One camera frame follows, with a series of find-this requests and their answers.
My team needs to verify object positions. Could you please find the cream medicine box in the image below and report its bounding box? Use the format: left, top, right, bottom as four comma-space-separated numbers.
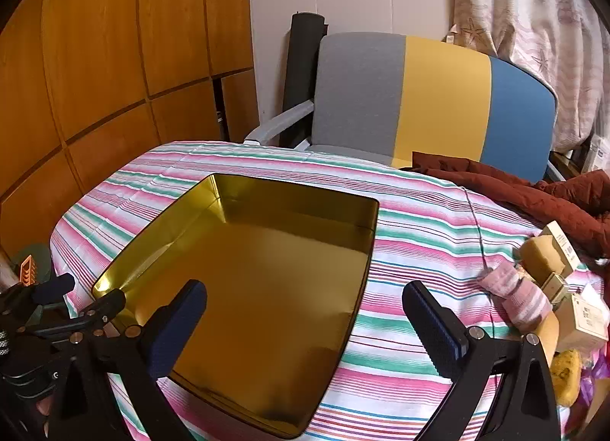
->
554, 293, 608, 355

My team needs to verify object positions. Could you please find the pink striped sock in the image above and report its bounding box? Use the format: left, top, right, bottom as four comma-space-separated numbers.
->
478, 261, 552, 334

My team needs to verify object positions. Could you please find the gold metal tray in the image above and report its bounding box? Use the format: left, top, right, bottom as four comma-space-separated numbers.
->
92, 174, 379, 440

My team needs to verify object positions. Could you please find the black rolled mat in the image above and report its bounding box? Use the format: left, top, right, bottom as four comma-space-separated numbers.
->
278, 11, 330, 149

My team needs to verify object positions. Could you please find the patterned beige curtain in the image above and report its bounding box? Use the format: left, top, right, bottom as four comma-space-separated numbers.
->
447, 0, 609, 152

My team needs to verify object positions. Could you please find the striped pink green tablecloth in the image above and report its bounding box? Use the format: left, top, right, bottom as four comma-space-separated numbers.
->
50, 142, 536, 440

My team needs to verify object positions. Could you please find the grey yellow blue chair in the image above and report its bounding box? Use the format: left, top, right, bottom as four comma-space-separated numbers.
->
245, 32, 556, 182

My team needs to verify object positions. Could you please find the small green tea box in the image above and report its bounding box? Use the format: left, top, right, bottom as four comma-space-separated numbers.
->
541, 273, 569, 305

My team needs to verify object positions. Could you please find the yellow patterned sock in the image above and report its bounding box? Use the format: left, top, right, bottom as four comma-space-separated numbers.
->
550, 349, 582, 408

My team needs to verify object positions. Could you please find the wooden panel wardrobe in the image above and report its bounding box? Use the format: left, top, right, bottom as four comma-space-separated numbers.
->
1, 0, 260, 256

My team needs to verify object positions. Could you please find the tan sponge block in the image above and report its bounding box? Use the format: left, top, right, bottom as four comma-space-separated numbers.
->
519, 234, 565, 285

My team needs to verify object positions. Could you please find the long cream carton box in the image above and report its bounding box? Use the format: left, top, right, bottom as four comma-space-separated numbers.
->
541, 221, 581, 278

